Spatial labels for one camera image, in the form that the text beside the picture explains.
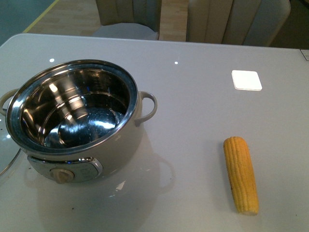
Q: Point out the yellow corn cob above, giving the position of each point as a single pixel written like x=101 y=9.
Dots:
x=241 y=176

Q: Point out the glass pot lid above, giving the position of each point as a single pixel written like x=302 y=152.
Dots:
x=10 y=153

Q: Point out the beige electric cooking pot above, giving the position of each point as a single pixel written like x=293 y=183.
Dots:
x=78 y=120

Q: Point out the left beige upholstered chair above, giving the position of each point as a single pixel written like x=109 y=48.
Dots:
x=129 y=19

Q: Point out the beige upholstered chair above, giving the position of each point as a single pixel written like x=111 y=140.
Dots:
x=129 y=19
x=236 y=22

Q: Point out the right beige upholstered chair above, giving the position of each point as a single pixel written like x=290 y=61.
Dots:
x=236 y=22

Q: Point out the table label sticker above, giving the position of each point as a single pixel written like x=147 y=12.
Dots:
x=305 y=53

